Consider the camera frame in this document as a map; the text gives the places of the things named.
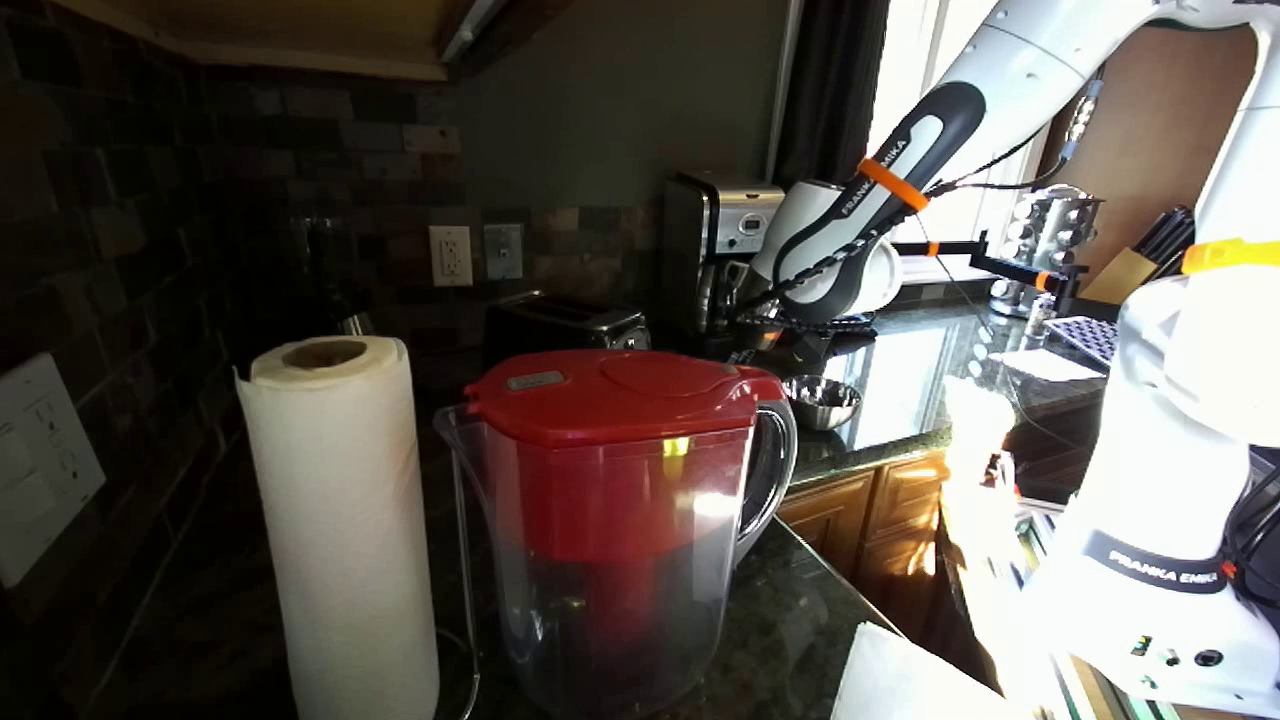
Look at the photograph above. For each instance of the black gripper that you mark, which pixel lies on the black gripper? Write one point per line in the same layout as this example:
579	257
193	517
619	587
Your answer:
796	339

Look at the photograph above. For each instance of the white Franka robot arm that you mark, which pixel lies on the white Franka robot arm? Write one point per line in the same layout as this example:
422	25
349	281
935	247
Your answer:
1172	441

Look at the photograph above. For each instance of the silver metal bowl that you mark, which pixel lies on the silver metal bowl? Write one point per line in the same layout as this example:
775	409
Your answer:
822	405

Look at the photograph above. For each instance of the black silver coffee maker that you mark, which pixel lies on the black silver coffee maker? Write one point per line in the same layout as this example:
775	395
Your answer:
707	254

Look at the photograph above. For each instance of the wooden base cabinet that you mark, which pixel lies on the wooden base cabinet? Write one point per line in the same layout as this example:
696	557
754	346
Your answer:
867	533

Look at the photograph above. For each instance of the black toaster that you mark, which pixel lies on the black toaster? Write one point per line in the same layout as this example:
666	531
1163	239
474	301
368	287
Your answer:
562	324

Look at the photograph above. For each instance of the dark window curtain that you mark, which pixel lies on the dark window curtain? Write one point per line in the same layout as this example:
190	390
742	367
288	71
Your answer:
832	83

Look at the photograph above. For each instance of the clear pitcher with red lid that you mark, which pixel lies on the clear pitcher with red lid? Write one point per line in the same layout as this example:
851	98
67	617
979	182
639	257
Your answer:
612	533

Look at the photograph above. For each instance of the blue patterned cloth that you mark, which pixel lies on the blue patterned cloth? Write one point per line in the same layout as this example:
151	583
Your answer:
1085	342

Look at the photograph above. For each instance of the wooden knife block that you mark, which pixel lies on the wooden knife block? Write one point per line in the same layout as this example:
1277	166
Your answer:
1120	272

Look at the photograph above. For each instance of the white paper sheet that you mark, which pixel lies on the white paper sheet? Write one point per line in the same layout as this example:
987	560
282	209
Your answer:
906	685

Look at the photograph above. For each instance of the dark blender with silver base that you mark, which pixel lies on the dark blender with silver base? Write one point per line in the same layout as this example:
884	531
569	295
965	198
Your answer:
332	265

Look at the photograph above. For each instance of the white paper towel roll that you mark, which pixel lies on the white paper towel roll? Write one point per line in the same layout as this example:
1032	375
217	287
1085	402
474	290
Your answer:
346	533

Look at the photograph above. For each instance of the black camera mount rod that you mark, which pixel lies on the black camera mount rod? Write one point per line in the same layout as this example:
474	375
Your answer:
994	262

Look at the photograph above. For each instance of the grey wall outlet plate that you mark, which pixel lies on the grey wall outlet plate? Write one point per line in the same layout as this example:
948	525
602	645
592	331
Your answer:
501	248

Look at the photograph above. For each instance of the white wall switch plate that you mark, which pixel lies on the white wall switch plate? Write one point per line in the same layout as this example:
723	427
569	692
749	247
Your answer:
450	254

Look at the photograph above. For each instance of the wooden wall cabinet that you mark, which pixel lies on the wooden wall cabinet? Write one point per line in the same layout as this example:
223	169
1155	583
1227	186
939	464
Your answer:
265	35

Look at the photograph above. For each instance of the white wall outlet plate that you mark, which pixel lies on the white wall outlet plate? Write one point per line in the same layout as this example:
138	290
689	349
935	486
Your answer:
41	464

